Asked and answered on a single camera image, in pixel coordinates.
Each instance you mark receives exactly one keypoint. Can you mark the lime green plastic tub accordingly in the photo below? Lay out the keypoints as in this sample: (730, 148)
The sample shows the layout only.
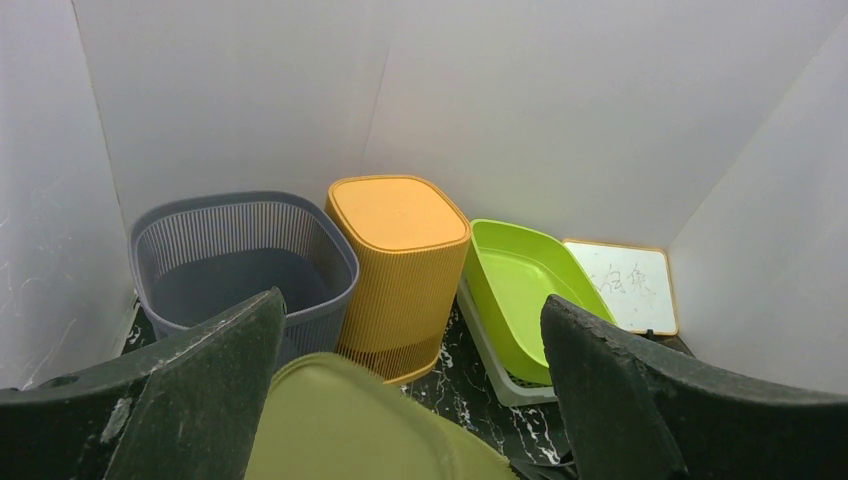
(511, 270)

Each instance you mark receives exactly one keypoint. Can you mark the olive green slatted basket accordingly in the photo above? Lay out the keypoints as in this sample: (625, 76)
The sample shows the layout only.
(327, 418)

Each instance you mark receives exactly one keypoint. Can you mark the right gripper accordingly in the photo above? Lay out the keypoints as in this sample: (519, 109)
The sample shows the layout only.
(563, 469)

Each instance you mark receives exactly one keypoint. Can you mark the orange slatted plastic basket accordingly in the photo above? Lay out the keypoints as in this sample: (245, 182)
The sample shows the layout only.
(411, 243)

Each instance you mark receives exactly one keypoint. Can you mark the grey slatted plastic basket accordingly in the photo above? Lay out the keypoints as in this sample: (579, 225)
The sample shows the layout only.
(195, 258)

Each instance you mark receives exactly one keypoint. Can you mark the white perforated plastic tray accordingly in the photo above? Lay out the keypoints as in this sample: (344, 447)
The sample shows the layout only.
(509, 390)

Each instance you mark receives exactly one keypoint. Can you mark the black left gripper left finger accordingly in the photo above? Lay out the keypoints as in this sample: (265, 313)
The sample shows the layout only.
(184, 407)

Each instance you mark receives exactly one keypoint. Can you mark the small whiteboard orange frame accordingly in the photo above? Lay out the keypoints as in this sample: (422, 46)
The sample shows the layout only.
(634, 282)

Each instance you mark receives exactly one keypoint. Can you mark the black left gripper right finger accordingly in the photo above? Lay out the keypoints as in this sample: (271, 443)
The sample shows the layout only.
(635, 409)

